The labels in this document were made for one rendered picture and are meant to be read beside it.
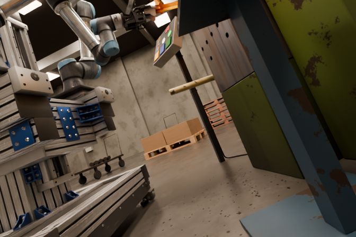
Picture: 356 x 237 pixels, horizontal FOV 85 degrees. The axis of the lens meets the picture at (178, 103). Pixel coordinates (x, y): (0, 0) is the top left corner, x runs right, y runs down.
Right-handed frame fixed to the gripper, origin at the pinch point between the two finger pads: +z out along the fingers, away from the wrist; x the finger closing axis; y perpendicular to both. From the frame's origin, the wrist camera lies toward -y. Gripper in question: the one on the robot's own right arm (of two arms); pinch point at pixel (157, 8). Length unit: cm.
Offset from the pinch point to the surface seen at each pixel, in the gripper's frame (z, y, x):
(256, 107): 22, 68, 12
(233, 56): 22.1, 42.2, 13.1
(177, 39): 17.5, 1.1, -39.1
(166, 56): 8, 6, -53
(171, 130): 24, 60, -299
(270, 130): 23, 79, 15
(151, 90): 75, -169, -857
